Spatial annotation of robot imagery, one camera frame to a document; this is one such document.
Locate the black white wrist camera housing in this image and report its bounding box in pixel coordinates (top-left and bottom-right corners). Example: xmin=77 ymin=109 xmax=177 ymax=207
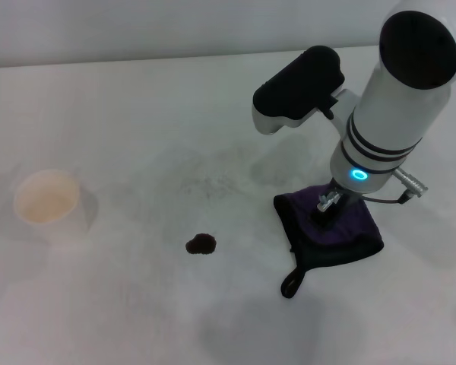
xmin=251 ymin=45 xmax=360 ymax=136

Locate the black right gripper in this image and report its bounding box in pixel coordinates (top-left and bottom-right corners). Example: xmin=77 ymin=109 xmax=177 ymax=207
xmin=311 ymin=180 xmax=347 ymax=230

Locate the silver cable connector plug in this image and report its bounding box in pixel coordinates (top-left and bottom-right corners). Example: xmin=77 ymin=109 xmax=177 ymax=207
xmin=393 ymin=167 xmax=429 ymax=202

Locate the thin black cable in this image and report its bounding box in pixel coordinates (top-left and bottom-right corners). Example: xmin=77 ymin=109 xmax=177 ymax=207
xmin=359 ymin=189 xmax=408 ymax=205

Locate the black liquid stain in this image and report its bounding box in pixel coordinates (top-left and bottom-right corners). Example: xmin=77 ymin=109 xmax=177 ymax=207
xmin=185 ymin=232 xmax=217 ymax=256

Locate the white paper cup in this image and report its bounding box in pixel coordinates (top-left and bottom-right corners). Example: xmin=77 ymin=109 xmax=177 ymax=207
xmin=13 ymin=169 xmax=100 ymax=248

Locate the purple rag with black trim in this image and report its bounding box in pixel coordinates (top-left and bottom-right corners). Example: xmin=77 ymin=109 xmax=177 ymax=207
xmin=272 ymin=185 xmax=385 ymax=300

